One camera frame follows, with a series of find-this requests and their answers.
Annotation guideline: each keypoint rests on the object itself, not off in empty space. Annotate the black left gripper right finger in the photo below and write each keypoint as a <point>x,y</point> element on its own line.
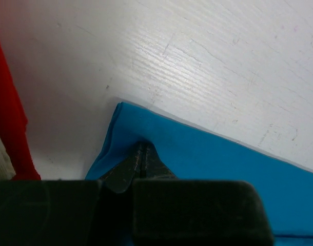
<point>172,211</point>

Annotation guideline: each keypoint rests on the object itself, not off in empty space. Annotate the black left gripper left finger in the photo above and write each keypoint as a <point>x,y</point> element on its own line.
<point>73,212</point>

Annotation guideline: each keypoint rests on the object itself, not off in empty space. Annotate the blue t shirt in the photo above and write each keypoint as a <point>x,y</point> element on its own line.
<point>286,190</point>

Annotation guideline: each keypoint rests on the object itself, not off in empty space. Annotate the beige folded t shirt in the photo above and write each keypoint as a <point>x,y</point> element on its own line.
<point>0,159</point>

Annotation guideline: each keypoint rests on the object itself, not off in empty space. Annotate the orange folded t shirt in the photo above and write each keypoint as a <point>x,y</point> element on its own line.
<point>13,124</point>

